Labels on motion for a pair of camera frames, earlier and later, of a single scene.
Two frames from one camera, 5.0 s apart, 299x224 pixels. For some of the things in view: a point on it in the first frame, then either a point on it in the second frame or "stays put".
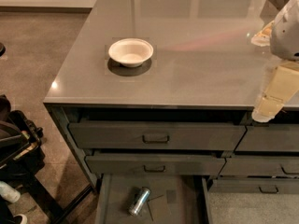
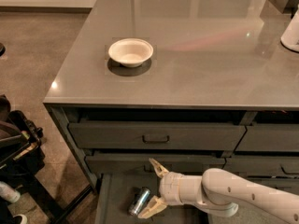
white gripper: [286, 35] → [169, 186]
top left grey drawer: [156, 136] stays put
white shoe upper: [8, 193] stays put
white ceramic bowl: [131, 52] stays put
